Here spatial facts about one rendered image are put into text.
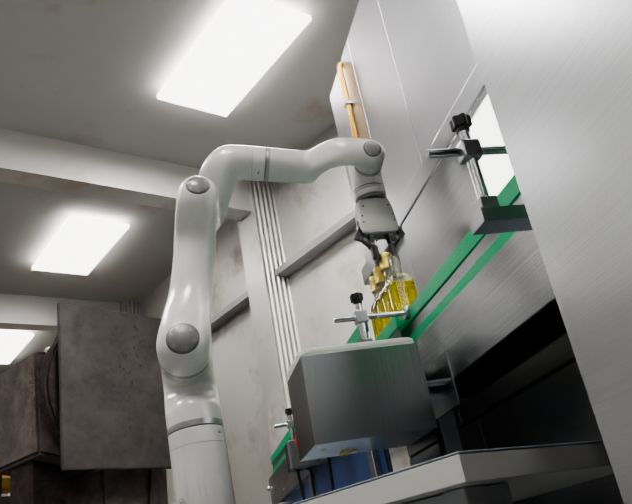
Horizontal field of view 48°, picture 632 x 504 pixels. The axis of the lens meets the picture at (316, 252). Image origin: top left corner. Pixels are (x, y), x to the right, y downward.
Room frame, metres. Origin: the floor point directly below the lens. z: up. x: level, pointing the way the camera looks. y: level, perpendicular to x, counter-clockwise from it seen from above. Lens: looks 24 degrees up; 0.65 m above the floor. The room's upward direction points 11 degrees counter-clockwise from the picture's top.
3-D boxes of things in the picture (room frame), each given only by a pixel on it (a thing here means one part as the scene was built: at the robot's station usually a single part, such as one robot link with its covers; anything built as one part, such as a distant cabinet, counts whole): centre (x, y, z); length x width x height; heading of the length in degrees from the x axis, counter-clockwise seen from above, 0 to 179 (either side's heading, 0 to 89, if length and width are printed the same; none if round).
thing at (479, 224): (0.84, -0.25, 1.07); 0.17 x 0.05 x 0.23; 104
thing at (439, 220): (1.39, -0.38, 1.32); 0.90 x 0.03 x 0.34; 14
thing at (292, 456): (2.13, 0.15, 0.96); 0.08 x 0.08 x 0.08; 14
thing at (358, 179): (1.65, -0.17, 1.60); 0.09 x 0.08 x 0.13; 11
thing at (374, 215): (1.66, -0.17, 1.45); 0.10 x 0.07 x 0.11; 105
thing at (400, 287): (1.60, -0.18, 1.16); 0.06 x 0.06 x 0.21; 16
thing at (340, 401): (1.33, -0.05, 0.92); 0.27 x 0.17 x 0.15; 104
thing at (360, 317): (1.46, -0.09, 1.12); 0.17 x 0.03 x 0.12; 104
